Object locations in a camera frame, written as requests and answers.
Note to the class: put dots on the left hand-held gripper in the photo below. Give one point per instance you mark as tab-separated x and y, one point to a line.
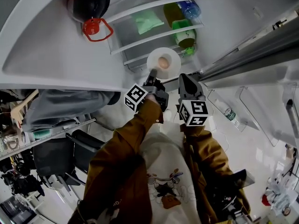
135	97

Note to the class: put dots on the grey coat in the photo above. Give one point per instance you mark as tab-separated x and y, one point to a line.
65	108

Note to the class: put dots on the green box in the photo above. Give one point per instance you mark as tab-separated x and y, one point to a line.
41	134

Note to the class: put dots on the black mesh office chair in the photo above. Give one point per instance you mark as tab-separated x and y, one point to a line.
53	155

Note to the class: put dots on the wooden clothes hanger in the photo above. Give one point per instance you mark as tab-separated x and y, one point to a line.
21	107

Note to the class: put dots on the person's white shoe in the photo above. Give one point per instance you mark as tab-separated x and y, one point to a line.
168	115

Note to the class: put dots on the white refrigerator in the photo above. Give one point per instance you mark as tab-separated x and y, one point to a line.
46	55

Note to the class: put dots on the dark soda bottle red cap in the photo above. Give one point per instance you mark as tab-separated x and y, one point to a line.
88	6

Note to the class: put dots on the person's left forearm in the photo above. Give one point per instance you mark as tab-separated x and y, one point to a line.
130	134

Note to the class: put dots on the black wheel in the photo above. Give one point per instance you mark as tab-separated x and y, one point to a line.
114	98

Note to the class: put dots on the blue water bottle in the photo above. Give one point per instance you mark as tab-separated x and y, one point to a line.
189	8

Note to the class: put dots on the person's right forearm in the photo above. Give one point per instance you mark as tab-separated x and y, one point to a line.
205	148

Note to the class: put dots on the white perforated metal rack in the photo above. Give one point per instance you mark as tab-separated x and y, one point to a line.
46	135

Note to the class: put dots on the green plastic bag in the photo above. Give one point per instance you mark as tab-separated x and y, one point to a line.
147	21

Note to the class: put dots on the green label tea bottle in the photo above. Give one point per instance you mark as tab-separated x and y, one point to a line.
184	31

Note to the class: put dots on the white round plate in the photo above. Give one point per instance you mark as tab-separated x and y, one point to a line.
174	65

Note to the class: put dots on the beige tape roll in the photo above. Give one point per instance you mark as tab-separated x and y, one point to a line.
12	143

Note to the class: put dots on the black waist-worn device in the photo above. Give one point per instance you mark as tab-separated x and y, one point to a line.
236	190

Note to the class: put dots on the white refrigerator door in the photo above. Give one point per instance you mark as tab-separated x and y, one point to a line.
257	62

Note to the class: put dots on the clear plastic water bottle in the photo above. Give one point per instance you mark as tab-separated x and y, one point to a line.
230	114

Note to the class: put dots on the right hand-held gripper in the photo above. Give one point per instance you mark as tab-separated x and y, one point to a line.
196	111

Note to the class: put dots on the brown egg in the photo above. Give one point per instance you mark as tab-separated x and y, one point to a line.
163	62

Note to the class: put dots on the black camera equipment pile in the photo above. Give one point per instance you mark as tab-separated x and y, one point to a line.
23	178

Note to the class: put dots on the person's white printed sweatshirt torso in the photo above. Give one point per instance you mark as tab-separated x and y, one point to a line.
168	153

